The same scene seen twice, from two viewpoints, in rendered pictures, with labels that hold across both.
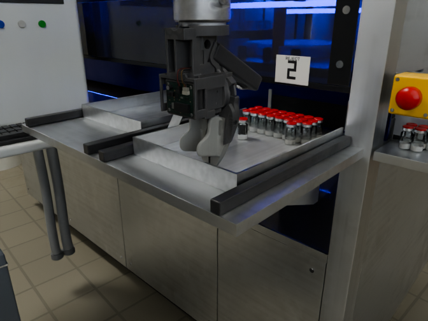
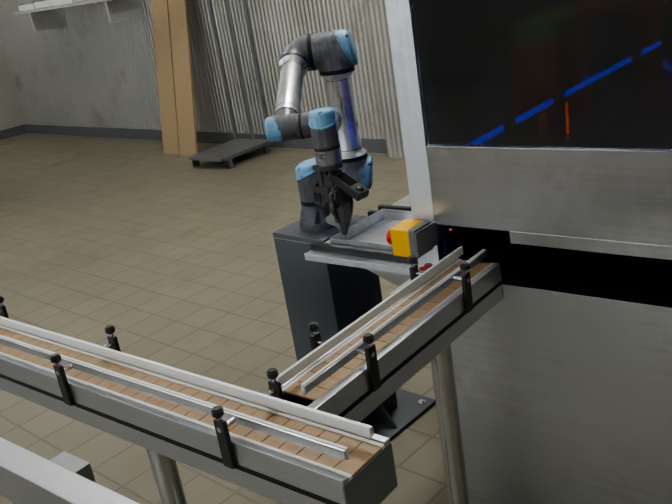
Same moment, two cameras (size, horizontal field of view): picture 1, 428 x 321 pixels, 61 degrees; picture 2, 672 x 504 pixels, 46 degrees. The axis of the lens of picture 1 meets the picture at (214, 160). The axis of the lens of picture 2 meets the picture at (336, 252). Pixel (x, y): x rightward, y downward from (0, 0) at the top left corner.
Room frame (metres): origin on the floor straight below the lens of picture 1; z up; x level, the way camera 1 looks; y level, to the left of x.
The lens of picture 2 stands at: (0.43, -2.18, 1.65)
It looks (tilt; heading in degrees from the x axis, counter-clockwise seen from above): 20 degrees down; 88
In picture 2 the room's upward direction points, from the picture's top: 9 degrees counter-clockwise
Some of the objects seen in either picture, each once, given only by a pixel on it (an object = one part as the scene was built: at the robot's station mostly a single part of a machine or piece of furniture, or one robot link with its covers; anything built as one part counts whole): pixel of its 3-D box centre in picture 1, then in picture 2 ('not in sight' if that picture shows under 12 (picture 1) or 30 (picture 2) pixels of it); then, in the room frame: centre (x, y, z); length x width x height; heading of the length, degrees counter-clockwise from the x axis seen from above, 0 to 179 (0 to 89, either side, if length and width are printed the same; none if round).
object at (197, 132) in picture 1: (195, 141); (341, 217); (0.53, 0.03, 0.95); 0.06 x 0.03 x 0.09; 137
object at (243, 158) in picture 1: (242, 140); (405, 233); (0.69, -0.06, 0.90); 0.34 x 0.26 x 0.04; 136
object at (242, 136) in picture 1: (242, 128); not in sight; (0.75, -0.06, 0.90); 0.02 x 0.02 x 0.04
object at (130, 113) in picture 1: (163, 107); not in sight; (0.98, 0.14, 0.90); 0.34 x 0.26 x 0.04; 137
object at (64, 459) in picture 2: not in sight; (73, 475); (-0.29, -0.35, 0.50); 0.12 x 0.05 x 0.09; 137
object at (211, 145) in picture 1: (210, 146); (334, 221); (0.51, 0.01, 0.95); 0.06 x 0.03 x 0.09; 137
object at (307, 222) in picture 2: not in sight; (318, 210); (0.47, 0.50, 0.84); 0.15 x 0.15 x 0.10
